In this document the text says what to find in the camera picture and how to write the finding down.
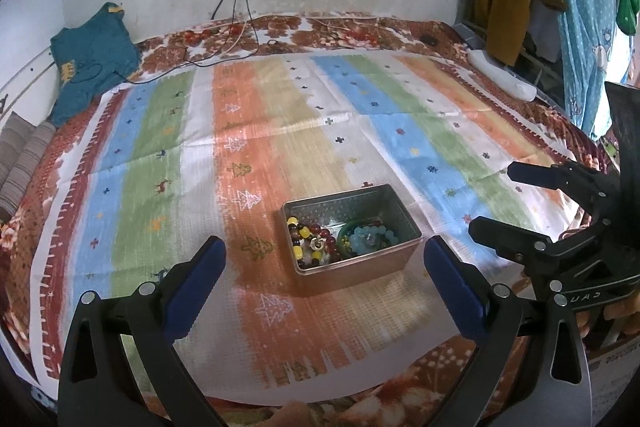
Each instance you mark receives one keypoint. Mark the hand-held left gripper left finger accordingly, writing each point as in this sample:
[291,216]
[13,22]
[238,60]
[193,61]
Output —
[200,287]

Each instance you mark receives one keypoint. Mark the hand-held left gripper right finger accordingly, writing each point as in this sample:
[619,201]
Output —
[452,287]

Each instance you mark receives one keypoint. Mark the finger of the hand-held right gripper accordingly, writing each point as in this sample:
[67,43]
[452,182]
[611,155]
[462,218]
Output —
[545,177]
[505,239]

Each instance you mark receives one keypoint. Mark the metal tin box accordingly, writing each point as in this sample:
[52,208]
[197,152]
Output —
[395,227]

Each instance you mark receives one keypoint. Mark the green bangle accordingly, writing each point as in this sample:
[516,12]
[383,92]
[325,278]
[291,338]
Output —
[344,237]

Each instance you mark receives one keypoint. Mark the white power strip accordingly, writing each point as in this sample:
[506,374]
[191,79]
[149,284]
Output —
[500,72]

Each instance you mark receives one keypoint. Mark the cardboard box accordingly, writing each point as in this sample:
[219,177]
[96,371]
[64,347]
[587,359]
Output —
[617,377]

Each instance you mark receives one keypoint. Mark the blue dotted garment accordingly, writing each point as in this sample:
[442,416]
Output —
[585,32]

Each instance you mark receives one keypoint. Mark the striped printed mat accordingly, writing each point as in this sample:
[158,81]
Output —
[280,132]

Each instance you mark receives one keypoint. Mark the striped pillow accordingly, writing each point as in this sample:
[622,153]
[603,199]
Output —
[22,157]

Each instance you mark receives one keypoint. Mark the brown floral bedsheet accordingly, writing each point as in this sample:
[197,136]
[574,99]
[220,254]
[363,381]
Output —
[350,24]

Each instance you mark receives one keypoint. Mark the teal garment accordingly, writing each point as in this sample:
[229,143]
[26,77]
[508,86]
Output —
[90,57]

